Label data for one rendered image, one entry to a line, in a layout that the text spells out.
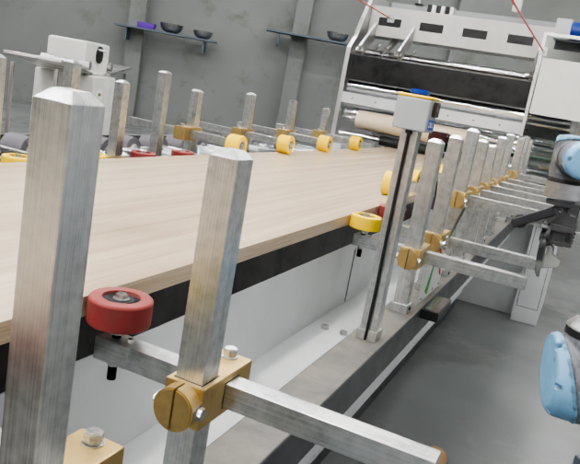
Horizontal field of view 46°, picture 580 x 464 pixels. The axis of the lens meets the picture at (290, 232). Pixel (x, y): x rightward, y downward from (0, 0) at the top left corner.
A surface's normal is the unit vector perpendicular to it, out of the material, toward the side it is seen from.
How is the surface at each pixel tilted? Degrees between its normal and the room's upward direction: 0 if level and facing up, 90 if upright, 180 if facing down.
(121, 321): 90
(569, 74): 90
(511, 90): 90
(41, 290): 90
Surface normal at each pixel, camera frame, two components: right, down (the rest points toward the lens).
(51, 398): 0.90, 0.24
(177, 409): -0.40, 0.12
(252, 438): 0.18, -0.96
